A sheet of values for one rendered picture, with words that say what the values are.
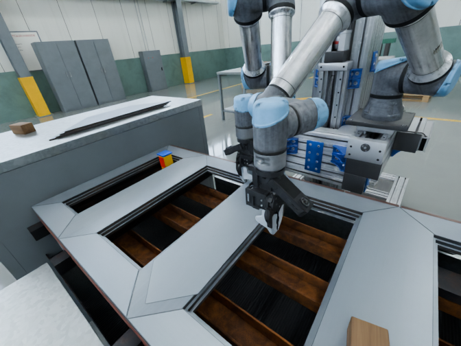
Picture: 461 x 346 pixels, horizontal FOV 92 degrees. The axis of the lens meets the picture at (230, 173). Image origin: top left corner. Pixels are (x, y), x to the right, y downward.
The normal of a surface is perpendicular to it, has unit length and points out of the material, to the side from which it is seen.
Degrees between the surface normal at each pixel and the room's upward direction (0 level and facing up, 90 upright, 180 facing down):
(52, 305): 0
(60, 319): 0
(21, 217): 90
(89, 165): 90
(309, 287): 0
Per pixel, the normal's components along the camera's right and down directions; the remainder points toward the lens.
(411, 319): -0.09, -0.87
